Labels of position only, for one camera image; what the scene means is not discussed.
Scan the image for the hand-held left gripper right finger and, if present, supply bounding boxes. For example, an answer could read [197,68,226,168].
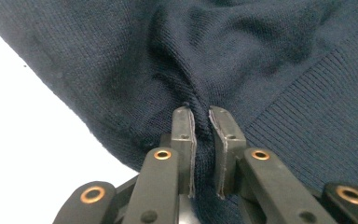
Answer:
[208,105,248,200]

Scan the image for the white foam board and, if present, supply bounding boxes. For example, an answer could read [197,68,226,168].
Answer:
[0,18,139,224]

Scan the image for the black knit sweater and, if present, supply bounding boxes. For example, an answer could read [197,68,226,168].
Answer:
[0,0,358,224]

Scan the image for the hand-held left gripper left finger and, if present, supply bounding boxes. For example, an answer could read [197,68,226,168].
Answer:
[160,105,198,199]

